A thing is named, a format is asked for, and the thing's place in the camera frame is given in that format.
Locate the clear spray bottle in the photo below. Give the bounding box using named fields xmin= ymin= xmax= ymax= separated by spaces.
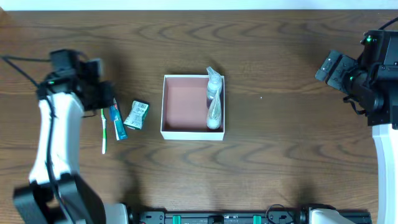
xmin=206 ymin=67 xmax=223 ymax=100

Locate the white lotion tube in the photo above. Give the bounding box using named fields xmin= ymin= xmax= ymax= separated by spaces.
xmin=206 ymin=90 xmax=222 ymax=129

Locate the blue disposable razor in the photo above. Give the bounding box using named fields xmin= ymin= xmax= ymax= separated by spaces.
xmin=109 ymin=104 xmax=118 ymax=121

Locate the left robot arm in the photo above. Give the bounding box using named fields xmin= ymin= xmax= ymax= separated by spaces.
xmin=13 ymin=55 xmax=131 ymax=223

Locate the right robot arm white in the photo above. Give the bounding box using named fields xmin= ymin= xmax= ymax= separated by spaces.
xmin=315 ymin=27 xmax=397 ymax=223

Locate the green toothbrush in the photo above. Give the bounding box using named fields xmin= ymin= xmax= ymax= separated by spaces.
xmin=101 ymin=109 xmax=107 ymax=154

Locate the Colgate toothpaste tube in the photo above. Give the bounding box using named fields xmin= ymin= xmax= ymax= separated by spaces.
xmin=113 ymin=98 xmax=128 ymax=141

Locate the green white soap packet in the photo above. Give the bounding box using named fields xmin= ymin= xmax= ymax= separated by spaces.
xmin=124 ymin=100 xmax=149 ymax=130

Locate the white box with pink interior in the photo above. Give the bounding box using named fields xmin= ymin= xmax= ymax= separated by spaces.
xmin=160 ymin=75 xmax=226 ymax=141

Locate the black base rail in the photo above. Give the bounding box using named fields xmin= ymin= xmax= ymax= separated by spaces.
xmin=127 ymin=210 xmax=373 ymax=224

